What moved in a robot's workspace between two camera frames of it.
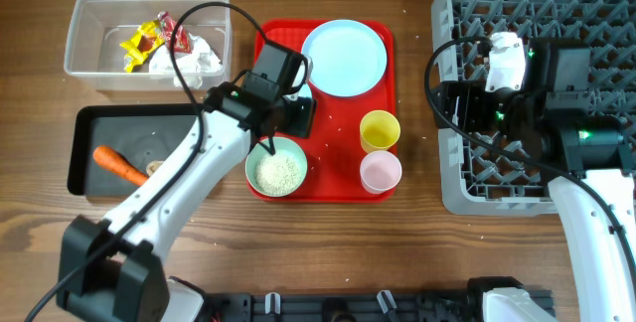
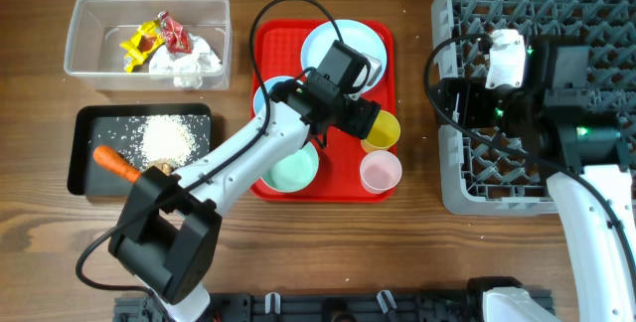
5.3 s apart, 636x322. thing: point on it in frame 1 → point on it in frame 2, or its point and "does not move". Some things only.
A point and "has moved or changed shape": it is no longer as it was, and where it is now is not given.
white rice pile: [278, 174] → [174, 138]
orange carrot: [118, 162] does not move
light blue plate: [348, 57] does not move
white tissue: [191, 66] does not move
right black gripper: [471, 93] does not move
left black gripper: [300, 122] → [360, 117]
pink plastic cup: [380, 171] does not move
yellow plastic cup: [379, 130] does not move
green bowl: [279, 174] has moved or changed shape
